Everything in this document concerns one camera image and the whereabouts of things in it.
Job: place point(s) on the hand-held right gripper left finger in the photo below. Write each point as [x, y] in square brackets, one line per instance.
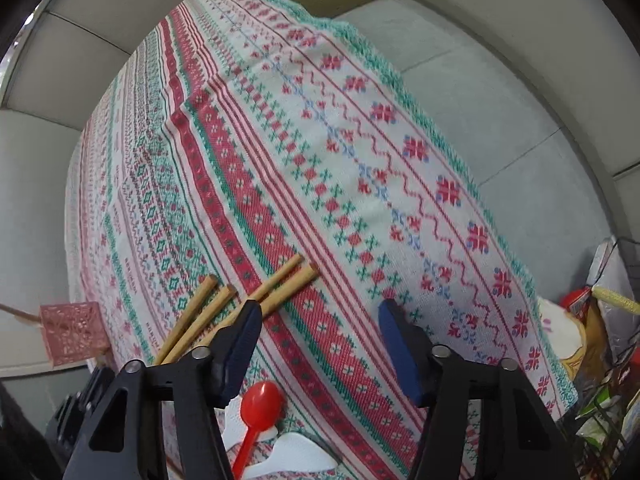
[242, 345]

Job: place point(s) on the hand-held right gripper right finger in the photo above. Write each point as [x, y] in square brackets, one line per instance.
[400, 355]

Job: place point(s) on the wooden chopstick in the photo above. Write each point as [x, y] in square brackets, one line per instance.
[295, 285]
[210, 312]
[277, 277]
[192, 307]

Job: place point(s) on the red plastic spoon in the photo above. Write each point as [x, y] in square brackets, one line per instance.
[260, 402]

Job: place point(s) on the pink perforated utensil holder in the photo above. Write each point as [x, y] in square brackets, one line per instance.
[72, 332]

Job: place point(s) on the thin wooden stick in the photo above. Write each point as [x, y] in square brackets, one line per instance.
[20, 312]

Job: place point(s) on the red lidded container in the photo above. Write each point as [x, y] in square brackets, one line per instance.
[575, 300]

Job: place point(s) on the red green patterned tablecloth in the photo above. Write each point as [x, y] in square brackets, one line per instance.
[300, 160]

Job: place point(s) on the orange snack packet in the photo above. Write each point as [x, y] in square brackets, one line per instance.
[595, 332]

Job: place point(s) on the green snack packet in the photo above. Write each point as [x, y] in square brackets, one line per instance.
[602, 420]

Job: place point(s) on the white plastic bag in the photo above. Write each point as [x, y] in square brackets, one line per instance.
[602, 262]

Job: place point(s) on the yellow corn cob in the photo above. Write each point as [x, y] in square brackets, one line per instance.
[617, 300]

